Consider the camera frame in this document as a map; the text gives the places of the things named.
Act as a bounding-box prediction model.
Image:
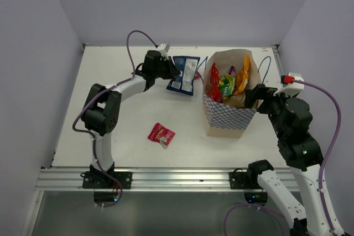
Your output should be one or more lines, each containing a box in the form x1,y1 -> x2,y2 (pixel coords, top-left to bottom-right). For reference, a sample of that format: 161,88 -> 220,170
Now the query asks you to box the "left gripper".
153,56 -> 180,80

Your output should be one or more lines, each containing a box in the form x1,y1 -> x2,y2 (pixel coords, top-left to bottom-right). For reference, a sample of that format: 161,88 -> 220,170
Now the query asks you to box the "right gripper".
244,82 -> 294,137

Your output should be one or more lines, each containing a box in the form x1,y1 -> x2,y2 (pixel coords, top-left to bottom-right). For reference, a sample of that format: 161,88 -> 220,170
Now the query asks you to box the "light blue chips bag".
224,92 -> 246,108

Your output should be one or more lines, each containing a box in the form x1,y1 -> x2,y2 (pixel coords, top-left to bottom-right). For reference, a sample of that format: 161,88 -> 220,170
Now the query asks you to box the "dark blue snack packet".
166,56 -> 200,96

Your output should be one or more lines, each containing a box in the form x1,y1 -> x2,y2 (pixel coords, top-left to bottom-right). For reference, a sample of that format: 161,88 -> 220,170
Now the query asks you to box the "orange snack packet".
232,55 -> 251,95

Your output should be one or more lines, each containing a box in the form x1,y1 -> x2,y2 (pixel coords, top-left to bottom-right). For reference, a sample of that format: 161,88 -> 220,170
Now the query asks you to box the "green Fox's candy bag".
218,74 -> 236,96

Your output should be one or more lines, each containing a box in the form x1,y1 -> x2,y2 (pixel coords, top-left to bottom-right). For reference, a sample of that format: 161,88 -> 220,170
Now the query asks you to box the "purple white snack packet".
228,66 -> 236,77

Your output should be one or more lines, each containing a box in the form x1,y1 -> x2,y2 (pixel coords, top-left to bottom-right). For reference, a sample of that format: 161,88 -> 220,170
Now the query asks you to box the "red cookie snack bag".
205,63 -> 222,103

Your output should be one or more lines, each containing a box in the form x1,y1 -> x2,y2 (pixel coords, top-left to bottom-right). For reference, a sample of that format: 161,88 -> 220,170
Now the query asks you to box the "blue checkered paper bag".
202,48 -> 270,138

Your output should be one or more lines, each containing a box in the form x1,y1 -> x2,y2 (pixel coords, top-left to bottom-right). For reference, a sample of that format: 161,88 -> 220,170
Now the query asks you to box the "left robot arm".
72,46 -> 180,188

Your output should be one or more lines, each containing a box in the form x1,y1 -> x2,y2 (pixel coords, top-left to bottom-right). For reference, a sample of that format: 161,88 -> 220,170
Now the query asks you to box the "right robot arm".
245,84 -> 347,235

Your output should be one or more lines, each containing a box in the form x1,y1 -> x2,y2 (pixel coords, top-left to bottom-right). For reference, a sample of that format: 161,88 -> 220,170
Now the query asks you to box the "small red candy packet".
148,123 -> 175,149

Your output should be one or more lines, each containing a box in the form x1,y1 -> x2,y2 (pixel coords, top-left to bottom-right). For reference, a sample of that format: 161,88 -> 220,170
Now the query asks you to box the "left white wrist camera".
156,43 -> 170,54

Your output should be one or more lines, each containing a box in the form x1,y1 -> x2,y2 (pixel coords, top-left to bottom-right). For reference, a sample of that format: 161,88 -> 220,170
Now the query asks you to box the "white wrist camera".
156,43 -> 170,54
273,72 -> 304,97

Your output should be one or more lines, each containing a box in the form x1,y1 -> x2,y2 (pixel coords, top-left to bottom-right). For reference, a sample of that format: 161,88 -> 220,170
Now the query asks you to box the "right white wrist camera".
273,72 -> 304,97

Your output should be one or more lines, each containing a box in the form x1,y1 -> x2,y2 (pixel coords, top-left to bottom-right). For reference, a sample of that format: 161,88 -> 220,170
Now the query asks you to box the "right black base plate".
228,168 -> 268,206

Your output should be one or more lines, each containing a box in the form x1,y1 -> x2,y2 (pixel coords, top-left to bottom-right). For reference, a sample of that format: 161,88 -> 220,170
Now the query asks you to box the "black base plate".
228,168 -> 268,206
80,171 -> 132,205

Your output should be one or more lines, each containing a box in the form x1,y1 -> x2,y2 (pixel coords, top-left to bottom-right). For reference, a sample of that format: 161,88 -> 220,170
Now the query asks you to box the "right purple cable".
223,78 -> 342,236

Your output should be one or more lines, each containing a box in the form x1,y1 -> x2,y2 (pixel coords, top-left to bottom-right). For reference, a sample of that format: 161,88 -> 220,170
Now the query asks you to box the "purple cable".
223,78 -> 342,236
72,30 -> 160,209

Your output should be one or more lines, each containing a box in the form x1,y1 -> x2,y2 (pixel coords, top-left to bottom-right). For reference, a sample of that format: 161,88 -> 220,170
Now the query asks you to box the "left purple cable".
72,30 -> 160,209

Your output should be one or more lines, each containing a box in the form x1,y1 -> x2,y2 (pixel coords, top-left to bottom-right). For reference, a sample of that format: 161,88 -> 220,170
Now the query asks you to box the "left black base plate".
80,171 -> 132,205

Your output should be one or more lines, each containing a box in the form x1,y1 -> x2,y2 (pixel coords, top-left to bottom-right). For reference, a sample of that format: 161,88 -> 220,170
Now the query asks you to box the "aluminium mounting rail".
35,167 -> 300,192

